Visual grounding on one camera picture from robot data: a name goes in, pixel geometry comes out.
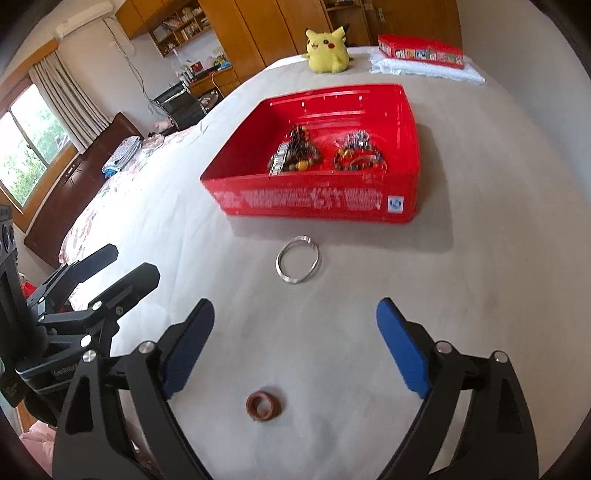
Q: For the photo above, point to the red decorated tin box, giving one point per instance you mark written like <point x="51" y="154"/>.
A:
<point x="421" y="50"/>

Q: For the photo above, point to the white air conditioner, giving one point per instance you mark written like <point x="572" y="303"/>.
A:
<point x="83" y="18"/>

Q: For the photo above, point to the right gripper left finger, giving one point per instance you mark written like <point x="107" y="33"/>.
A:
<point x="92" y="440"/>

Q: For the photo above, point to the wooden wardrobe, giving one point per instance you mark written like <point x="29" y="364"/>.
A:
<point x="254" y="34"/>

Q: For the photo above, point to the yellow Pikachu plush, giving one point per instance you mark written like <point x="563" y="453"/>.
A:
<point x="326" y="51"/>

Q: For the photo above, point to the wooden wall bookshelf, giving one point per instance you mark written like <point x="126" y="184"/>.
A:
<point x="181" y="27"/>

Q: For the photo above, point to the blue white folded cloth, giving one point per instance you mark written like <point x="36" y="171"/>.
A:
<point x="121" y="156"/>

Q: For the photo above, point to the wooden desk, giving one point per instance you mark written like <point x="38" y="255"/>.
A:
<point x="224" y="81"/>

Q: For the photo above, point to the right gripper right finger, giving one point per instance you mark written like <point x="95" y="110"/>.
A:
<point x="498" y="438"/>

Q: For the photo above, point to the window with green view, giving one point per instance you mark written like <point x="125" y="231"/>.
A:
<point x="32" y="137"/>

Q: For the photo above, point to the beige window curtain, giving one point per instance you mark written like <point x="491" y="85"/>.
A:
<point x="74" y="109"/>

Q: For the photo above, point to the red plastic tray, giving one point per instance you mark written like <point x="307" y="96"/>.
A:
<point x="354" y="155"/>

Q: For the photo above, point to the dark wooden headboard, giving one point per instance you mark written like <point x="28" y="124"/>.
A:
<point x="74" y="189"/>

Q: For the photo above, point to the black office chair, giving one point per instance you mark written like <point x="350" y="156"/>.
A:
<point x="184" y="109"/>

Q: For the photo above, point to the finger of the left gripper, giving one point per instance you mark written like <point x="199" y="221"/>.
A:
<point x="100" y="319"/>
<point x="52" y="296"/>

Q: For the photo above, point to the floral pink bedsheet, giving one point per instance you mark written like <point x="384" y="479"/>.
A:
<point x="123" y="198"/>

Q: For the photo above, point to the wooden door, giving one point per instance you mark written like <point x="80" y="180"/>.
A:
<point x="429" y="19"/>

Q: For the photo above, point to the white folded towel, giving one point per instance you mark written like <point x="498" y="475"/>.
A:
<point x="381" y="64"/>

